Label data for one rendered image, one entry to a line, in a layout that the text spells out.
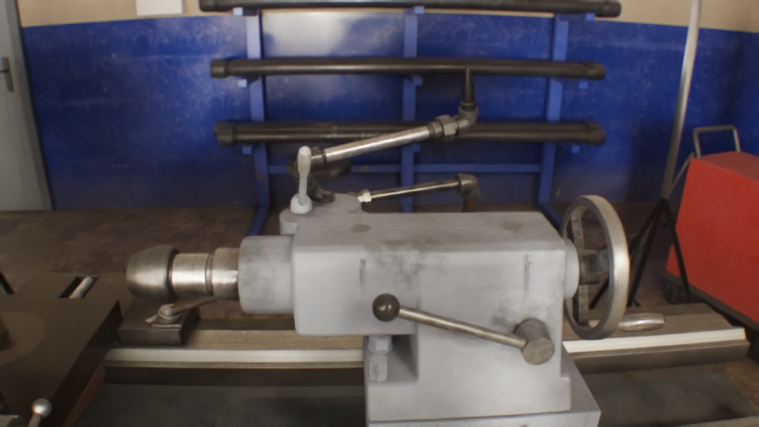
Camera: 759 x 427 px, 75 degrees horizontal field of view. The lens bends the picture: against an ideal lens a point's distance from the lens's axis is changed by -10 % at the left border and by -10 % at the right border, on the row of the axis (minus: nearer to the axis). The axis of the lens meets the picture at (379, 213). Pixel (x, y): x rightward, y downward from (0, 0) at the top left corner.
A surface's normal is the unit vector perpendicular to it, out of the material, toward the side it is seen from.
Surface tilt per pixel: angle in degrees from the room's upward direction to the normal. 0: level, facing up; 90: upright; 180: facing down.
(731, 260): 90
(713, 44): 90
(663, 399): 6
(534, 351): 90
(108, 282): 0
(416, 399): 62
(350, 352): 48
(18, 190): 90
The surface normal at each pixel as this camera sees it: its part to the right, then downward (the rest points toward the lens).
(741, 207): -0.92, 0.15
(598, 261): -0.98, -0.02
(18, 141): 0.05, 0.39
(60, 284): 0.00, -0.92
